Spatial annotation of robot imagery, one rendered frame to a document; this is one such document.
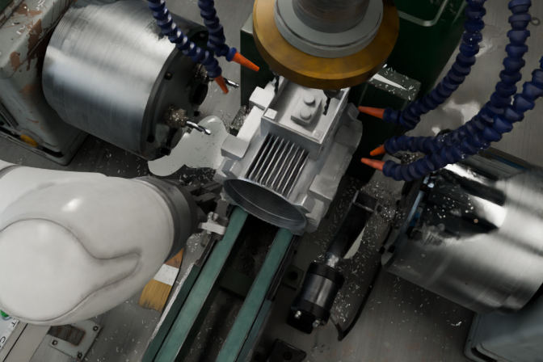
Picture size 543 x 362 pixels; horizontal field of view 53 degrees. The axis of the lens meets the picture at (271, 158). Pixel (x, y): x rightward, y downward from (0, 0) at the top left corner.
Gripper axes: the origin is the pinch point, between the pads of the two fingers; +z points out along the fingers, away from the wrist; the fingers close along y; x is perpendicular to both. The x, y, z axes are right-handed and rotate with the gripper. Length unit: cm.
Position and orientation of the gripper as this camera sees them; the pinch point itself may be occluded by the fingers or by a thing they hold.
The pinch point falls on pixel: (208, 195)
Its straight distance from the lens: 77.0
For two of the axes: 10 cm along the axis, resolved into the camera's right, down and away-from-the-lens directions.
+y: -9.1, -4.0, 1.3
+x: -3.9, 9.1, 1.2
